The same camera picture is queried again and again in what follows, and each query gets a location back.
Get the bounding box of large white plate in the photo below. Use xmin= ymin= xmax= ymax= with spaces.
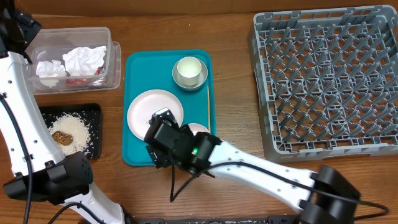
xmin=127 ymin=90 xmax=183 ymax=140

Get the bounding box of brown cookie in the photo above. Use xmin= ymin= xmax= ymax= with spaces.
xmin=52 ymin=131 xmax=73 ymax=146

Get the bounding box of red snack wrapper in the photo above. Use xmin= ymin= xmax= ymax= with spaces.
xmin=66 ymin=67 xmax=104 ymax=86

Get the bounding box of white napkin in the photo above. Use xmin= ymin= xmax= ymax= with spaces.
xmin=62 ymin=46 xmax=107 ymax=77

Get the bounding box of small white tissue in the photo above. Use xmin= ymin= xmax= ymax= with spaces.
xmin=36 ymin=60 xmax=67 ymax=88

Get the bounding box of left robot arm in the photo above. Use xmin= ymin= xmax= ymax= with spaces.
xmin=1 ymin=1 xmax=133 ymax=223

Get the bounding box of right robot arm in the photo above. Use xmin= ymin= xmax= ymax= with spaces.
xmin=144 ymin=108 xmax=360 ymax=223

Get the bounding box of grey dishwasher rack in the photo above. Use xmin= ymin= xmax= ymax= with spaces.
xmin=248 ymin=5 xmax=397 ymax=163

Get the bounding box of small white plate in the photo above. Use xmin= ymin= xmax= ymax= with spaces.
xmin=188 ymin=123 xmax=210 ymax=136

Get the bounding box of grey saucer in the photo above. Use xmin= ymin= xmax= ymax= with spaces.
xmin=172 ymin=58 xmax=208 ymax=91

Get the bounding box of wooden chopstick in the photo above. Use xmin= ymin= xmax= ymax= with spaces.
xmin=206 ymin=86 xmax=211 ymax=133

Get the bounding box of white cup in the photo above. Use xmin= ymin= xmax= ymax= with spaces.
xmin=177 ymin=57 xmax=202 ymax=86

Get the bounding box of black plastic tray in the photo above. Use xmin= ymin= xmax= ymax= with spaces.
xmin=40 ymin=103 xmax=102 ymax=159

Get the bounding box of white rice pile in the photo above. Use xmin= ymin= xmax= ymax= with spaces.
xmin=49 ymin=113 xmax=91 ymax=156

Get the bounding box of clear plastic bin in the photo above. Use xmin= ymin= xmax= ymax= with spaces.
xmin=25 ymin=27 xmax=121 ymax=95

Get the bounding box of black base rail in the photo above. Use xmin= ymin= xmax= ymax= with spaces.
xmin=133 ymin=215 xmax=300 ymax=224

